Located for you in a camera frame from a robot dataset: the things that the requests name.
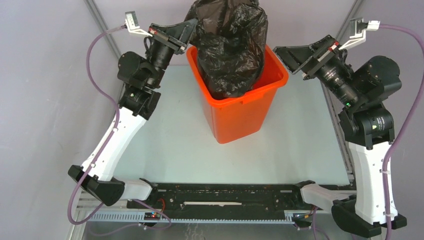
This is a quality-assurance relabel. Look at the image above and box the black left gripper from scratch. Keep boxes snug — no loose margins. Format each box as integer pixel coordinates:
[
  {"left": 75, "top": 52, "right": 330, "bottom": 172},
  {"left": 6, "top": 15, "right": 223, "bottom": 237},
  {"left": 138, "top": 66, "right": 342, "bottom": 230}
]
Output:
[{"left": 147, "top": 19, "right": 199, "bottom": 89}]

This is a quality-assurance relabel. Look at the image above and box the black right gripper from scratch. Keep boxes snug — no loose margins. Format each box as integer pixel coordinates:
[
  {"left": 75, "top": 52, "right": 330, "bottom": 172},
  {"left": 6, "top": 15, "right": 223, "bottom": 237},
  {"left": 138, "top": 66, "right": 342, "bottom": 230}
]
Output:
[{"left": 271, "top": 32, "right": 359, "bottom": 105}]

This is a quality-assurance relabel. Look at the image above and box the black plastic trash bag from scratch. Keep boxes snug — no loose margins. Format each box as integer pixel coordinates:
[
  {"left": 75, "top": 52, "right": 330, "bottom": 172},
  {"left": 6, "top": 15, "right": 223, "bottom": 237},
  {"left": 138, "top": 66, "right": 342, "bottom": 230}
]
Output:
[{"left": 185, "top": 0, "right": 269, "bottom": 100}]

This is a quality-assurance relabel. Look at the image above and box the orange plastic trash bin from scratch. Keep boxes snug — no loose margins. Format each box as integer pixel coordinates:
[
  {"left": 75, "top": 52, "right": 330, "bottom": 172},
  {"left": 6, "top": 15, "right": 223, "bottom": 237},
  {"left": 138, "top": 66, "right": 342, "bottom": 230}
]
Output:
[{"left": 186, "top": 46, "right": 289, "bottom": 144}]

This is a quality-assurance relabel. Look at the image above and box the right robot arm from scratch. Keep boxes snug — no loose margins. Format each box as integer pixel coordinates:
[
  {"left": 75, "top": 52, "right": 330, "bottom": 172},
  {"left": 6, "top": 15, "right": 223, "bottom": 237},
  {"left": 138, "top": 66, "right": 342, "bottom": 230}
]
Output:
[{"left": 273, "top": 35, "right": 407, "bottom": 238}]

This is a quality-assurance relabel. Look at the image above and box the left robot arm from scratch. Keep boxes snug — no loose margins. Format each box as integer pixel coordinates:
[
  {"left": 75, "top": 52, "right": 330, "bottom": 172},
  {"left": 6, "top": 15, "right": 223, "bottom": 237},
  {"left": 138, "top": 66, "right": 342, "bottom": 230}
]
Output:
[{"left": 68, "top": 14, "right": 198, "bottom": 208}]

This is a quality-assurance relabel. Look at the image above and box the small electronics board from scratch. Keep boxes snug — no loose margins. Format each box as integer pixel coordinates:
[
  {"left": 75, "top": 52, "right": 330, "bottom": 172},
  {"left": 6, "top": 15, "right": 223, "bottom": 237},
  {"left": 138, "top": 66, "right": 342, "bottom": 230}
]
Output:
[{"left": 143, "top": 212, "right": 161, "bottom": 221}]

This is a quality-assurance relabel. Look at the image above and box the right aluminium corner post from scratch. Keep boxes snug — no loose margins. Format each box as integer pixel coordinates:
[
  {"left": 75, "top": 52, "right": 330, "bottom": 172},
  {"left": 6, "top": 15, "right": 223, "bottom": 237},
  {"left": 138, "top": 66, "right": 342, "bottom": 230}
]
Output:
[{"left": 335, "top": 0, "right": 365, "bottom": 40}]

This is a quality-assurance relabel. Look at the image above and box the aluminium corner post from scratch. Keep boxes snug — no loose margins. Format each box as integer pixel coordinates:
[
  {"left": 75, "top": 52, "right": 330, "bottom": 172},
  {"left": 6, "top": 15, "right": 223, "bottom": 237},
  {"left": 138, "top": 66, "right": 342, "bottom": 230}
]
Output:
[
  {"left": 335, "top": 0, "right": 365, "bottom": 40},
  {"left": 83, "top": 0, "right": 121, "bottom": 60}
]

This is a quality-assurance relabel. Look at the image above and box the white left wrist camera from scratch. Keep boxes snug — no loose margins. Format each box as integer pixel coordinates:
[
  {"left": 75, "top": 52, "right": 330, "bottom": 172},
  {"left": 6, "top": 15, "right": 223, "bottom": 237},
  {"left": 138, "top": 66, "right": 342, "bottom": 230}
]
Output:
[{"left": 125, "top": 11, "right": 153, "bottom": 37}]

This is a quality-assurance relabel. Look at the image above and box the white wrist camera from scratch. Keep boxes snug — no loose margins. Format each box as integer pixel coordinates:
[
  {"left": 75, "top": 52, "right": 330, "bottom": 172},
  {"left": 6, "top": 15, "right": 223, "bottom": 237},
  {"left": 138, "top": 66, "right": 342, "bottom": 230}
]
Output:
[
  {"left": 339, "top": 17, "right": 381, "bottom": 50},
  {"left": 125, "top": 11, "right": 153, "bottom": 37}
]

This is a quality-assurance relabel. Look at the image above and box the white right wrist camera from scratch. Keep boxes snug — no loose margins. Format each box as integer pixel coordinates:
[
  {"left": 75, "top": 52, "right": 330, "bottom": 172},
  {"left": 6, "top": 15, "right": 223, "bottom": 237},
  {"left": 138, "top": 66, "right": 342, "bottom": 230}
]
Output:
[{"left": 339, "top": 17, "right": 381, "bottom": 50}]

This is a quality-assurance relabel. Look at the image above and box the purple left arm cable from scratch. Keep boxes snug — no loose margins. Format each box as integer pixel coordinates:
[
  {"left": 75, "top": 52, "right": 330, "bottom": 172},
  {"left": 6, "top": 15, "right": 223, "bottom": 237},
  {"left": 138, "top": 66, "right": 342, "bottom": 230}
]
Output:
[{"left": 67, "top": 25, "right": 128, "bottom": 226}]

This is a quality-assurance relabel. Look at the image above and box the left aluminium corner post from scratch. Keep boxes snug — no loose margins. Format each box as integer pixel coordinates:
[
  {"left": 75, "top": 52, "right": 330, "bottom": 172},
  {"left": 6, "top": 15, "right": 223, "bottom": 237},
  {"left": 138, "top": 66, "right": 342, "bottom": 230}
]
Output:
[{"left": 83, "top": 0, "right": 121, "bottom": 60}]

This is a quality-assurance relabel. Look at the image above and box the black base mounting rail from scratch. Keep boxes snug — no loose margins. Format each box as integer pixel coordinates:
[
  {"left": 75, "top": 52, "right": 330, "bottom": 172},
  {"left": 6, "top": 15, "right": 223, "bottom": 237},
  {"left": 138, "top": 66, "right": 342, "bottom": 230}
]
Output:
[{"left": 144, "top": 183, "right": 313, "bottom": 220}]

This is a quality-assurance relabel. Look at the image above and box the grey slotted cable duct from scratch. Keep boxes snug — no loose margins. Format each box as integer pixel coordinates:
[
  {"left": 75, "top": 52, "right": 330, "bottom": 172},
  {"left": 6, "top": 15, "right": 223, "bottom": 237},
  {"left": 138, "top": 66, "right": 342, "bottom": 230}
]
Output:
[{"left": 89, "top": 211, "right": 305, "bottom": 225}]

